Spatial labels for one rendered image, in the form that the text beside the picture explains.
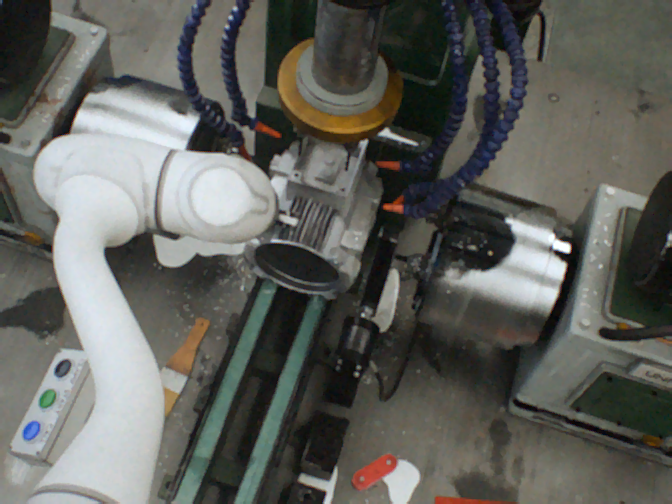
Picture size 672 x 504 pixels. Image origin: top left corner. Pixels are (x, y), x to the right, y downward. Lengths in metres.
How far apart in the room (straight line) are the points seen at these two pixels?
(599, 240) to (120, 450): 0.90
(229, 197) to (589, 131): 1.20
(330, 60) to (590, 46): 2.26
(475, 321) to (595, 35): 2.14
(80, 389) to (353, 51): 0.62
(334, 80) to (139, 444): 0.62
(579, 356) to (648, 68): 2.09
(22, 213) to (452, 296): 0.77
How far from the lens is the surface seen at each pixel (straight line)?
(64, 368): 1.35
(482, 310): 1.40
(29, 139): 1.45
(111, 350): 0.86
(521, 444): 1.65
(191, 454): 1.46
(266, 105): 1.49
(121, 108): 1.47
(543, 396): 1.58
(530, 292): 1.39
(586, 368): 1.46
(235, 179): 1.00
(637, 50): 3.44
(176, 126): 1.44
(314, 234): 1.40
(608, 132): 2.06
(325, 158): 1.44
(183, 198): 1.01
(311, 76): 1.25
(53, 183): 1.10
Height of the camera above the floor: 2.31
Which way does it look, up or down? 61 degrees down
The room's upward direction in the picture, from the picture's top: 11 degrees clockwise
